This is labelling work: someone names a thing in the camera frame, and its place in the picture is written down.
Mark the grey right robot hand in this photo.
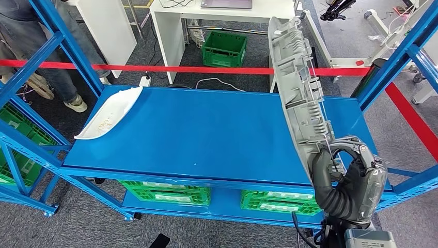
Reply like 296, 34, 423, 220
311, 135, 389, 224

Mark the grey wheel cover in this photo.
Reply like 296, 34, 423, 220
267, 16, 347, 186

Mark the white plastic trim part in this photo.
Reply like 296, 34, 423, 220
73, 86, 144, 141

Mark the red barrier belt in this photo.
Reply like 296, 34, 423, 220
384, 82, 438, 162
0, 58, 372, 77

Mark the black belt stanchion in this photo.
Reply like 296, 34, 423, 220
349, 57, 388, 100

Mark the white machine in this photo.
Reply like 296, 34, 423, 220
410, 30, 438, 105

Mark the grey laptop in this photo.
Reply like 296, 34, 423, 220
199, 0, 254, 10

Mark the white desk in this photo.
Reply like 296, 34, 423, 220
149, 0, 297, 94

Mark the white cabinet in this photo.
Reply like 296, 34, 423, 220
66, 0, 138, 79

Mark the person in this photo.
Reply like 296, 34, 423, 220
0, 44, 56, 102
0, 0, 112, 114

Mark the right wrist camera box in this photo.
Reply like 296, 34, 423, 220
343, 228, 398, 248

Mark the black camera cable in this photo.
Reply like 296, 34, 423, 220
291, 211, 321, 248

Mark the white tube frame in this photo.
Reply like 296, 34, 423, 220
296, 0, 438, 85

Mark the white cable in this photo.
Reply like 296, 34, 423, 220
194, 77, 246, 94

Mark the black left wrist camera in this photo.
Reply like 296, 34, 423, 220
148, 233, 171, 248

